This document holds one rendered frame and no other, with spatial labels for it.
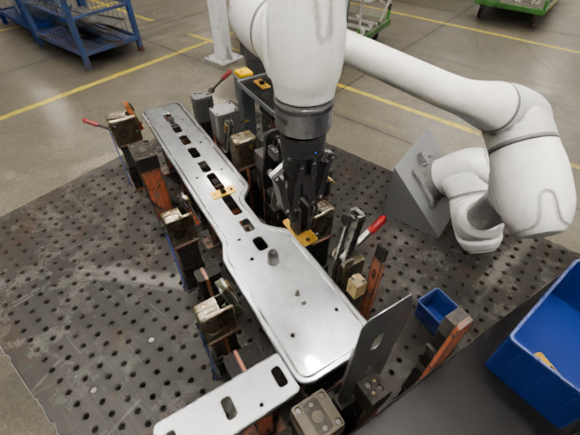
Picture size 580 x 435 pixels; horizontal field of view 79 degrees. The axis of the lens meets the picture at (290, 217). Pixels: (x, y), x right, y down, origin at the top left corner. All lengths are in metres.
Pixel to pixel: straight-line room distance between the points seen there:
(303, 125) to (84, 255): 1.24
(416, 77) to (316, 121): 0.25
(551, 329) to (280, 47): 0.86
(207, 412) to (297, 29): 0.71
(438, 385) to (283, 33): 0.72
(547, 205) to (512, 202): 0.06
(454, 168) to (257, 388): 1.04
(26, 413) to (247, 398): 1.52
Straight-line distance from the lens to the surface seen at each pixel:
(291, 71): 0.49
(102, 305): 1.43
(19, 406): 2.26
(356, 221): 0.84
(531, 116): 0.87
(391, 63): 0.70
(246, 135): 1.34
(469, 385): 0.89
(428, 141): 1.70
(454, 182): 1.46
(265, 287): 0.95
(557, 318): 1.07
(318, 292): 0.94
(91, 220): 1.75
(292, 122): 0.53
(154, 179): 1.47
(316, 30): 0.47
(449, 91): 0.73
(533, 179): 0.84
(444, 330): 0.77
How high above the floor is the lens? 1.79
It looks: 45 degrees down
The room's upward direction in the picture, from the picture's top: straight up
